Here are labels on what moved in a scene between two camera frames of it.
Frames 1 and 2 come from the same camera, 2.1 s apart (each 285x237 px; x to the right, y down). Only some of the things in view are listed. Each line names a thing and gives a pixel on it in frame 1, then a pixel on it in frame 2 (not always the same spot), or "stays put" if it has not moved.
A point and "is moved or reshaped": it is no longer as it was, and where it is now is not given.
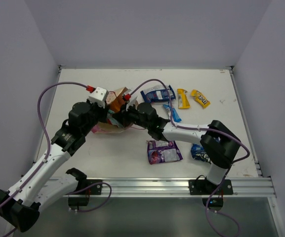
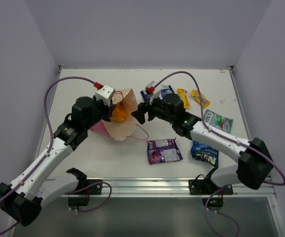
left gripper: [102, 113] stays put
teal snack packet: [111, 120] to [223, 123]
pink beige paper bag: [105, 128] is moved or reshaped
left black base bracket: [83, 182] stays put
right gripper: [122, 116] to [143, 107]
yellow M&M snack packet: [183, 100] stays put
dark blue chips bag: [198, 152] stays put
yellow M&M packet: [199, 98] stays put
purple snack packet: [162, 151] stays put
